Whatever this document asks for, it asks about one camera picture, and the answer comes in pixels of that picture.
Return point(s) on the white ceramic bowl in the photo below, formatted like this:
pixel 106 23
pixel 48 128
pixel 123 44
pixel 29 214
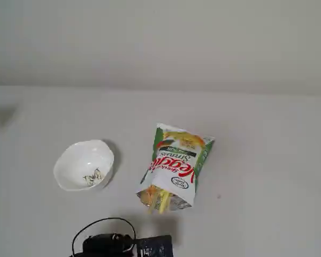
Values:
pixel 83 166

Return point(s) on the veggie straws snack packet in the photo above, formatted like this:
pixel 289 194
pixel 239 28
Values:
pixel 176 163

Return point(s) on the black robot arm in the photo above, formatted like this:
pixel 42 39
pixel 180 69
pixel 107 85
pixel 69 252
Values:
pixel 149 247

